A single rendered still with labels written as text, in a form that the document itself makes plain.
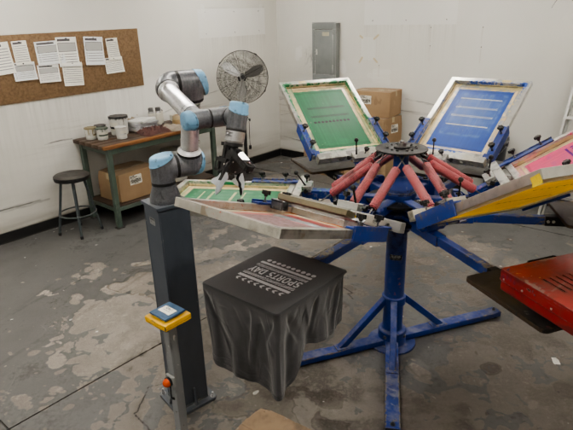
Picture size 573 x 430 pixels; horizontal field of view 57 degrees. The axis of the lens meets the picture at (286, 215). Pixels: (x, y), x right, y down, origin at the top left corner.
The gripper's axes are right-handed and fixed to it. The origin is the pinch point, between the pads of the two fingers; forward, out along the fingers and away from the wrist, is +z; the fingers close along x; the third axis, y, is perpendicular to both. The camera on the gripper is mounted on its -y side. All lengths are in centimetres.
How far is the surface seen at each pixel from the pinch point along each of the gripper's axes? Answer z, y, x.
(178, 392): 85, 11, 2
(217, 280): 41.2, 18.3, -18.7
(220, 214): 8.0, 2.0, 1.7
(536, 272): 10, -97, -71
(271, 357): 64, -17, -20
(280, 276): 36, -2, -37
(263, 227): 7.9, -20.7, 1.7
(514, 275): 12, -91, -64
